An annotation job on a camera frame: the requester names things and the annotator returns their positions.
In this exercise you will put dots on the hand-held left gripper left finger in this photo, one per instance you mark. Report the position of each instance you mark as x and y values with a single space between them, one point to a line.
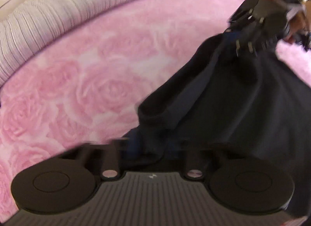
110 158

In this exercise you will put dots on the white ribbed quilt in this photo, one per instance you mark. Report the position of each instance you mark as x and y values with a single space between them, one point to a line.
48 21

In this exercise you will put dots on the person's right hand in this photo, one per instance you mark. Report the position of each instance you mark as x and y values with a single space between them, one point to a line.
300 23

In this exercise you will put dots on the pink rose blanket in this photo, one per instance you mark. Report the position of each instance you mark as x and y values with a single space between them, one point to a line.
97 82

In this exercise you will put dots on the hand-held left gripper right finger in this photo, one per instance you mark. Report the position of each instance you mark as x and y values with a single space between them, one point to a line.
194 158

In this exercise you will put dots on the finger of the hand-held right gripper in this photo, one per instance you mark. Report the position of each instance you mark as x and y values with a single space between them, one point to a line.
255 45
235 41

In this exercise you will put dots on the dark navy garment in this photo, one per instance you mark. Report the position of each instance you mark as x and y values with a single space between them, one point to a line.
230 106

